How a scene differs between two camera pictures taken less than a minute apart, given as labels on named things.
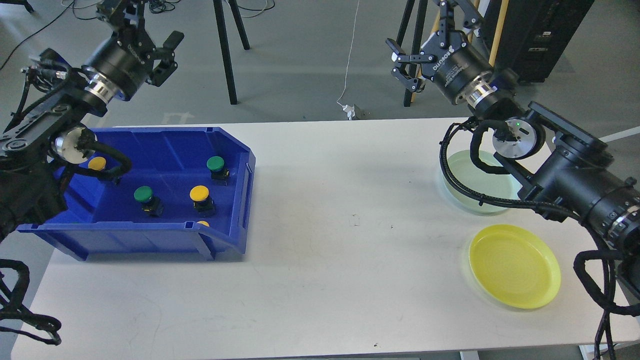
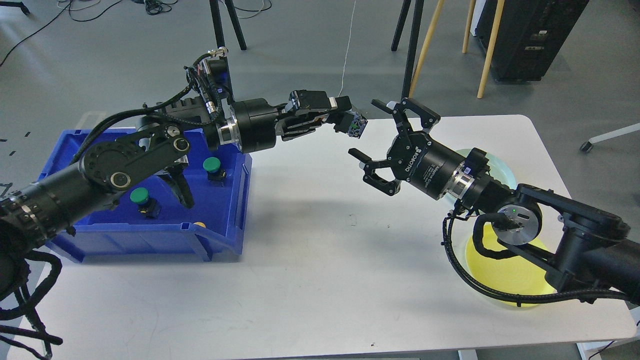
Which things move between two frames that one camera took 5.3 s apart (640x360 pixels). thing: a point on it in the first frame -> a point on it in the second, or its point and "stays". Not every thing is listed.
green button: [219, 174] stays
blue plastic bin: [187, 195] stays
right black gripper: [453, 68] -> [415, 156]
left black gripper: [127, 57] -> [255, 119]
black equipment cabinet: [535, 33] stays
